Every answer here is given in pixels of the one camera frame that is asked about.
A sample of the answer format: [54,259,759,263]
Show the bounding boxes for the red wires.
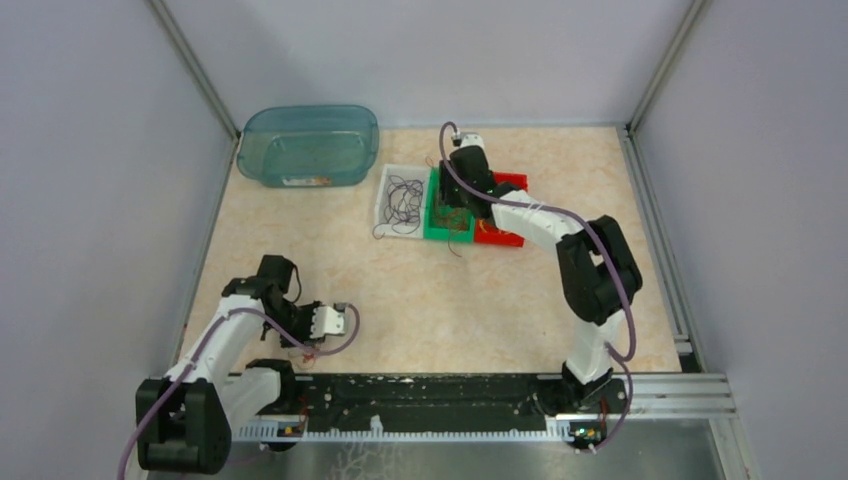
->
[433,185,475,258]

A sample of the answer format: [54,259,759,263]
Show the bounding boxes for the purple wires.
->
[372,174,425,241]

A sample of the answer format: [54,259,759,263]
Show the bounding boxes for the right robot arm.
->
[439,145,643,403]

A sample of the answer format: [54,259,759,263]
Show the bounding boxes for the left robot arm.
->
[131,255,320,475]

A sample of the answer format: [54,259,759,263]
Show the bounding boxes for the white plastic bin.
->
[371,164,431,240]

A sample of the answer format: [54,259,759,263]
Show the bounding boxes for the green plastic bin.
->
[423,168,474,243]

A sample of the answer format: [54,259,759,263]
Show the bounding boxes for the red plastic bin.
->
[473,171,528,248]

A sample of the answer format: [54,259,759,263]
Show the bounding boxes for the blue transparent plastic tub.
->
[236,105,380,188]

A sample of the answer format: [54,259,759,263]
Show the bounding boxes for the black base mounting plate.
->
[260,373,620,433]

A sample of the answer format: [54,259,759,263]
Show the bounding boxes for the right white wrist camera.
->
[451,132,485,150]

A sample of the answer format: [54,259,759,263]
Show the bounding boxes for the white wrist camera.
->
[310,304,348,340]
[451,132,485,150]

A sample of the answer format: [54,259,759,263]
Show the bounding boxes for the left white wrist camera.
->
[310,304,348,340]

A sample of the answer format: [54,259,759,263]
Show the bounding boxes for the white slotted cable duct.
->
[232,420,574,444]

